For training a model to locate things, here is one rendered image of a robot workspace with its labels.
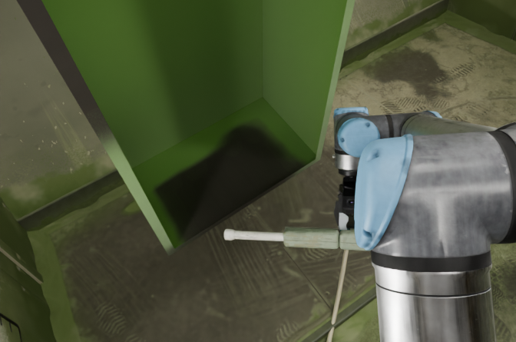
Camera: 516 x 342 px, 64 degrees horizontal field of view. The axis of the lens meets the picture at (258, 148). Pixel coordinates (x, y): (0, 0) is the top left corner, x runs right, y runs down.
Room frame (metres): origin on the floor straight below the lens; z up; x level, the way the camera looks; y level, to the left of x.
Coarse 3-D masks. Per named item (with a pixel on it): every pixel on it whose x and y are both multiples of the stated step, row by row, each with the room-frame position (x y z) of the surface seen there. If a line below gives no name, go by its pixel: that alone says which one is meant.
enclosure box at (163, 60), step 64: (64, 0) 0.89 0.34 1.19; (128, 0) 0.96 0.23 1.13; (192, 0) 1.04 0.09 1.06; (256, 0) 1.15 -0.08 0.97; (320, 0) 0.91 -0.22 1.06; (64, 64) 0.52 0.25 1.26; (128, 64) 0.96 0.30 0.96; (192, 64) 1.06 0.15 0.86; (256, 64) 1.19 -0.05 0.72; (320, 64) 0.92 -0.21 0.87; (128, 128) 0.98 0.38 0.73; (192, 128) 1.09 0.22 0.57; (256, 128) 1.09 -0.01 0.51; (320, 128) 0.92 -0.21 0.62; (192, 192) 0.87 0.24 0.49; (256, 192) 0.84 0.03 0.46
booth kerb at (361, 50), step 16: (448, 0) 2.27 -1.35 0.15; (416, 16) 2.15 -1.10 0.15; (432, 16) 2.21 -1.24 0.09; (384, 32) 2.04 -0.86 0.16; (400, 32) 2.10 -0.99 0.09; (352, 48) 1.94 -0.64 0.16; (368, 48) 1.99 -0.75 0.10; (112, 176) 1.34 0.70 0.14; (80, 192) 1.27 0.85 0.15; (96, 192) 1.30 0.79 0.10; (48, 208) 1.21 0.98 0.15; (64, 208) 1.23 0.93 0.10; (80, 208) 1.25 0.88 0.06; (32, 224) 1.17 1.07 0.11
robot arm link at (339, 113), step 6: (336, 108) 0.80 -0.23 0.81; (342, 108) 0.78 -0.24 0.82; (348, 108) 0.77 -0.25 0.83; (354, 108) 0.76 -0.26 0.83; (360, 108) 0.76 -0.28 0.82; (366, 108) 0.77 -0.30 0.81; (336, 114) 0.78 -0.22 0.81; (342, 114) 0.77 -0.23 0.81; (348, 114) 0.75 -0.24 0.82; (360, 114) 0.75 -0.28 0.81; (366, 114) 0.76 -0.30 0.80; (336, 120) 0.77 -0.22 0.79; (336, 138) 0.75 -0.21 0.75; (336, 144) 0.74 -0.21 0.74; (336, 150) 0.73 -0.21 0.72; (342, 150) 0.71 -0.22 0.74
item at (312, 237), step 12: (288, 228) 0.63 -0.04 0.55; (300, 228) 0.62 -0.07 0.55; (312, 228) 0.62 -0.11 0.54; (324, 228) 0.61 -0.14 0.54; (336, 228) 0.60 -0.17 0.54; (348, 228) 0.60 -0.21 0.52; (264, 240) 0.62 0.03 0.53; (276, 240) 0.61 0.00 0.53; (288, 240) 0.59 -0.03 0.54; (300, 240) 0.58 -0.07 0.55; (312, 240) 0.57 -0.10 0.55; (324, 240) 0.57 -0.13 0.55; (336, 240) 0.56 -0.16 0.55; (348, 240) 0.55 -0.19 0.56
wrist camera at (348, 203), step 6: (348, 180) 0.67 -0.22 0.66; (354, 180) 0.67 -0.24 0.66; (342, 186) 0.65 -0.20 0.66; (348, 186) 0.65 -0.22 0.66; (354, 186) 0.64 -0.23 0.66; (342, 192) 0.63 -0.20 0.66; (348, 192) 0.63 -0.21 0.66; (354, 192) 0.62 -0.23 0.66; (342, 198) 0.61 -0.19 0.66; (348, 198) 0.60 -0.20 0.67; (354, 198) 0.60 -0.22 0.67; (342, 204) 0.59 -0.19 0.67; (348, 204) 0.59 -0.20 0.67; (354, 204) 0.58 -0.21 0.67; (342, 210) 0.58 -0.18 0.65; (348, 210) 0.57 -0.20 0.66
